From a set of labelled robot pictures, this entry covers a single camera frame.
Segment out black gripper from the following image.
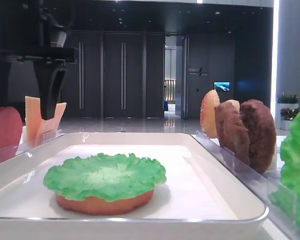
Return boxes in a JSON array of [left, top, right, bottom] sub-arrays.
[[0, 0, 75, 120]]

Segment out red tomato slice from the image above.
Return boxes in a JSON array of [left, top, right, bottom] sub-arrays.
[[0, 107, 23, 163]]

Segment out orange cheese slice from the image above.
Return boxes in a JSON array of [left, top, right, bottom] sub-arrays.
[[25, 96, 42, 141]]

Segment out green lettuce leaf on bun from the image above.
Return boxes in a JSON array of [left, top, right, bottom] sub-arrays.
[[43, 153, 167, 202]]

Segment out brown meat patty front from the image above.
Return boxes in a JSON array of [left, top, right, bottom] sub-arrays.
[[214, 99, 250, 165]]

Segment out brown meat patty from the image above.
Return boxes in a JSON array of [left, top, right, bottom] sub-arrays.
[[214, 99, 250, 165], [240, 99, 277, 174]]

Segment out brown meat patty rear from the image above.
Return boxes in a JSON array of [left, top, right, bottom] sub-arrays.
[[240, 99, 277, 174]]

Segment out green lettuce leaf in rack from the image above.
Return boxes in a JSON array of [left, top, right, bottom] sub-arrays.
[[269, 111, 300, 229]]

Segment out dark double doors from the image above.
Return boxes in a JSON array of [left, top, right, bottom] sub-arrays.
[[61, 32, 165, 118]]

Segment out clear acrylic left food rack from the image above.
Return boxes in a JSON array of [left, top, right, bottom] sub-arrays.
[[0, 126, 63, 163]]

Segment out clear acrylic food rack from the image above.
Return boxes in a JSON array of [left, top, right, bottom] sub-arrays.
[[0, 126, 63, 163], [195, 130, 300, 240]]

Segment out bottom bun slice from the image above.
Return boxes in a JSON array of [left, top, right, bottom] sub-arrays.
[[55, 190, 154, 216]]

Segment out bun slice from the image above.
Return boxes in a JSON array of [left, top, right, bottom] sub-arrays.
[[200, 89, 220, 139], [55, 190, 154, 216]]

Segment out bun top slice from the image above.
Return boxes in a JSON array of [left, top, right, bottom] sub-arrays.
[[200, 89, 220, 139]]

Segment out white rectangular tray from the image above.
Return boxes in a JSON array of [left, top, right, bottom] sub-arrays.
[[0, 132, 269, 240]]

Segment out potted plants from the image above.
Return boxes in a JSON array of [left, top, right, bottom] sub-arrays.
[[275, 92, 300, 131]]

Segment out clear acrylic right food rack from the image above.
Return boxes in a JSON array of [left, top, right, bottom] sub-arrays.
[[195, 130, 300, 240]]

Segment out wall screen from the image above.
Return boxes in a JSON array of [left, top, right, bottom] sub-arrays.
[[213, 81, 230, 92]]

